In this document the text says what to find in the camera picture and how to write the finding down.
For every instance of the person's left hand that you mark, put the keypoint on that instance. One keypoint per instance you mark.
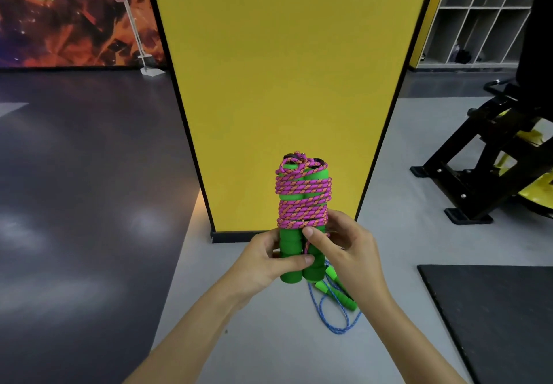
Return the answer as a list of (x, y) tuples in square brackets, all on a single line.
[(252, 267)]

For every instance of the person's right hand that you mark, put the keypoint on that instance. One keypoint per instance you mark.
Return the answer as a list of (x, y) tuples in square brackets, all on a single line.
[(356, 263)]

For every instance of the person's left forearm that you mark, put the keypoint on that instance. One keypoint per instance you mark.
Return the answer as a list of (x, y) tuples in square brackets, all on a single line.
[(185, 345)]

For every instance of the black exercise machine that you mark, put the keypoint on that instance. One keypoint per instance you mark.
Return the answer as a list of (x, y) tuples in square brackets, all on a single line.
[(488, 146)]

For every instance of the orange mural wall print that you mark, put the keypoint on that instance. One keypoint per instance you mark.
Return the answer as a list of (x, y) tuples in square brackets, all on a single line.
[(65, 16)]

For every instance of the small black object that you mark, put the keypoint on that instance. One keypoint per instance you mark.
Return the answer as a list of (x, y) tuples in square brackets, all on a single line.
[(463, 56)]

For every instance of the white metal stand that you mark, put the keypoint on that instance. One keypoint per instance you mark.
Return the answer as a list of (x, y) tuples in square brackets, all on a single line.
[(149, 70)]

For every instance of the black rubber floor mat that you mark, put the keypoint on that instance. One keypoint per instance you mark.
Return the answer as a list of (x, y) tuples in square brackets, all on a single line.
[(501, 323)]

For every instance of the yellow padded pillar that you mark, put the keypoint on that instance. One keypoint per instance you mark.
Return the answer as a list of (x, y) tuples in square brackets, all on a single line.
[(285, 73)]

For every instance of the person's right forearm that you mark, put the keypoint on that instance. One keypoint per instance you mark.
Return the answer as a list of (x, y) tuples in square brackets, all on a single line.
[(410, 345)]

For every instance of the person's left thumb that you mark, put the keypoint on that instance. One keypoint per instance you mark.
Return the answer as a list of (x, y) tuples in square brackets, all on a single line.
[(293, 261)]

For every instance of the person's right thumb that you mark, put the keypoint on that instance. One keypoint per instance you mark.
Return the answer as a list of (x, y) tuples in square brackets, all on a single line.
[(322, 243)]

